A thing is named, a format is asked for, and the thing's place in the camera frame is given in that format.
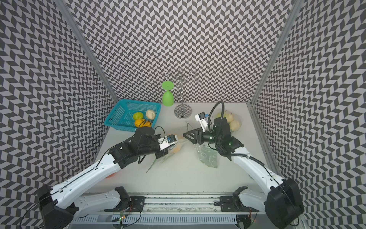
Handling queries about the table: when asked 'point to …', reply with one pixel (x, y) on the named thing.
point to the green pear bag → (137, 115)
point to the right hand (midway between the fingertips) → (186, 137)
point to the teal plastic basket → (121, 117)
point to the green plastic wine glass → (167, 97)
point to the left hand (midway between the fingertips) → (171, 144)
